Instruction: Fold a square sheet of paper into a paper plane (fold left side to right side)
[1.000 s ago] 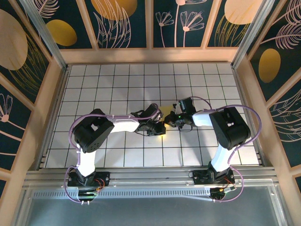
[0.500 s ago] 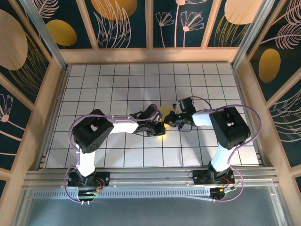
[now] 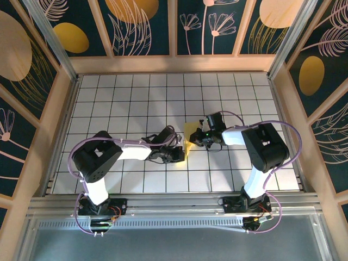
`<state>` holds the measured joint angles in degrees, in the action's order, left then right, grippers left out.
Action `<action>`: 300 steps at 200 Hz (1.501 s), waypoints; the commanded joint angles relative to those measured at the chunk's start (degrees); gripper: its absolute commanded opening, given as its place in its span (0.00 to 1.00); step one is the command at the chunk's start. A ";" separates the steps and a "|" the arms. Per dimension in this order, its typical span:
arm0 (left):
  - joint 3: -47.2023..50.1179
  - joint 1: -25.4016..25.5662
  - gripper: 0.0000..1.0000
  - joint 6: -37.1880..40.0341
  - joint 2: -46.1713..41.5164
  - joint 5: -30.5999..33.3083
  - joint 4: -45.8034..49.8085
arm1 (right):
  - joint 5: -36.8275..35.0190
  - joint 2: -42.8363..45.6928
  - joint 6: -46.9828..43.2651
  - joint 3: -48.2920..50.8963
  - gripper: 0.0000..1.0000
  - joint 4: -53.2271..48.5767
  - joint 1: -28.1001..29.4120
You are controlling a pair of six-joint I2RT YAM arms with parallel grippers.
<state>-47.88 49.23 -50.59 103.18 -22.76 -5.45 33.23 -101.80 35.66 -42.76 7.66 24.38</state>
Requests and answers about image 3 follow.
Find dark panel yellow oval print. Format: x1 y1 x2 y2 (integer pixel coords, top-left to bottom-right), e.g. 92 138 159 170
40 0 107 58

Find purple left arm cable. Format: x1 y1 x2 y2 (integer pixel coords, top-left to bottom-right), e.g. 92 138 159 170
67 125 180 237

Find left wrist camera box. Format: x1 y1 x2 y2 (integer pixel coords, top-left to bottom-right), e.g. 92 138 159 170
157 125 183 146

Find aluminium extrusion beam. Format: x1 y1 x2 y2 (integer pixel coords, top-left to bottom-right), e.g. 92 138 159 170
27 192 324 218

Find dark panel feather yellow oval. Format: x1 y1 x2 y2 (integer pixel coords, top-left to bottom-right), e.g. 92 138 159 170
287 0 348 118

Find white grid table mat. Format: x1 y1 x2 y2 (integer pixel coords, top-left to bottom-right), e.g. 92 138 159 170
51 73 299 194

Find slotted grey cable duct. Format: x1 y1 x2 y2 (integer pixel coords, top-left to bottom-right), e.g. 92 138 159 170
38 219 245 231

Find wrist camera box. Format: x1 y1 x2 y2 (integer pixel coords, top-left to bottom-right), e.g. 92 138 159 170
197 111 226 131
157 125 183 146

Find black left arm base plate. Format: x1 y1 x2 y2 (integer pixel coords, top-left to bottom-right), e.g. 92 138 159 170
78 197 128 217

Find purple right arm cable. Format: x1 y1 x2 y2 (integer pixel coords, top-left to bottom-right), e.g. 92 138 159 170
217 110 303 235

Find small black controller board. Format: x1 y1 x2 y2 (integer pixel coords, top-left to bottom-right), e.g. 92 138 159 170
89 217 115 236
243 216 274 233

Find light wooden enclosure frame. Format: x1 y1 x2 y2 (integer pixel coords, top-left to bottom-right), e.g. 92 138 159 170
0 0 348 261

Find dark panel pale circle print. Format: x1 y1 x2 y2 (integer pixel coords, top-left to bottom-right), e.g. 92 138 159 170
238 0 305 55

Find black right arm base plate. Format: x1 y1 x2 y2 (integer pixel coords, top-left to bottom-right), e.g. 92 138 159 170
222 195 272 214

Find dark panel orange circle leaves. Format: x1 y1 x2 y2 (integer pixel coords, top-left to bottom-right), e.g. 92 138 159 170
97 0 171 57

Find dark panel large tan circle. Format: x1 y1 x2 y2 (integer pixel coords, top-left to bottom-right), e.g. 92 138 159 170
0 0 59 120

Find aluminium corner post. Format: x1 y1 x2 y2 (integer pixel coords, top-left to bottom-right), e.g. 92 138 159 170
23 0 79 82
268 0 319 79

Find grey frosted panel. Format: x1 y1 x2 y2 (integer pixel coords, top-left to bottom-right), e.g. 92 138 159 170
16 214 337 261

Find dark panel flower outline print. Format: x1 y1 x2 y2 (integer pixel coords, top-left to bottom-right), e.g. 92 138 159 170
0 96 38 198

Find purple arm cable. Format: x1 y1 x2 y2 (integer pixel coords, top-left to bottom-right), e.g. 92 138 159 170
67 125 180 237
217 110 303 235

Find dark panel pink flowers print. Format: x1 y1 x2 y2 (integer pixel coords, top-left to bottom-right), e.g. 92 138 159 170
177 0 248 55

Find dark panel leaf outline print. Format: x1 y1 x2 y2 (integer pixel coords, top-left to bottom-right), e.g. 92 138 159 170
309 102 348 194

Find aluminium table edge rail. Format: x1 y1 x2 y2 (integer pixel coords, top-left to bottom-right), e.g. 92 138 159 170
268 76 308 191
43 76 82 196

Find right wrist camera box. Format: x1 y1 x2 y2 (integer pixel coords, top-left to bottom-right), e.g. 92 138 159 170
197 111 226 131

